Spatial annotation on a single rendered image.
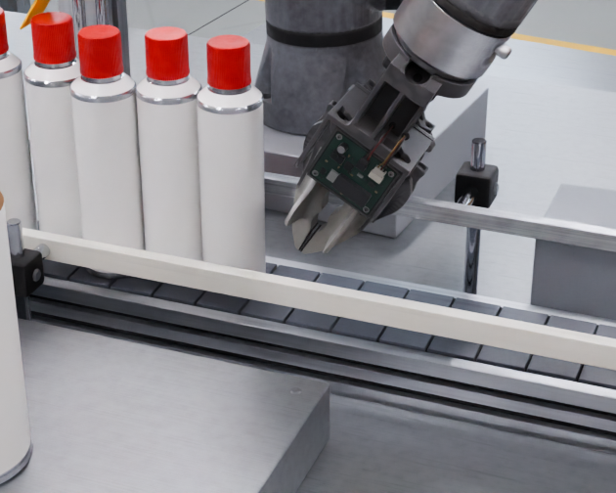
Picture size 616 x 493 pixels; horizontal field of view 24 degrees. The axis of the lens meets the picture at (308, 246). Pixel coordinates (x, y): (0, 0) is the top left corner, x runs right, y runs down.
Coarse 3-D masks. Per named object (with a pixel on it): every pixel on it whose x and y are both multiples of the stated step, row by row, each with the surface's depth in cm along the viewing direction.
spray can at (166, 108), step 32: (160, 32) 109; (160, 64) 109; (160, 96) 109; (192, 96) 110; (160, 128) 110; (192, 128) 111; (160, 160) 111; (192, 160) 112; (160, 192) 113; (192, 192) 113; (160, 224) 114; (192, 224) 115; (192, 256) 116
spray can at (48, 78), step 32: (32, 32) 112; (64, 32) 112; (32, 64) 114; (64, 64) 113; (32, 96) 113; (64, 96) 113; (32, 128) 115; (64, 128) 114; (32, 160) 117; (64, 160) 115; (64, 192) 117; (64, 224) 118
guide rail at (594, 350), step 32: (64, 256) 116; (96, 256) 115; (128, 256) 113; (160, 256) 113; (224, 288) 111; (256, 288) 110; (288, 288) 109; (320, 288) 109; (384, 320) 107; (416, 320) 106; (448, 320) 105; (480, 320) 104; (512, 320) 104; (544, 352) 103; (576, 352) 103; (608, 352) 102
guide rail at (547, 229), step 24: (288, 192) 115; (408, 216) 112; (432, 216) 111; (456, 216) 110; (480, 216) 109; (504, 216) 109; (528, 216) 109; (552, 240) 108; (576, 240) 107; (600, 240) 107
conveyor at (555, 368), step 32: (128, 288) 116; (160, 288) 116; (192, 288) 116; (352, 288) 116; (384, 288) 116; (288, 320) 111; (320, 320) 111; (352, 320) 111; (544, 320) 111; (576, 320) 111; (448, 352) 107; (480, 352) 107; (512, 352) 107; (608, 384) 103
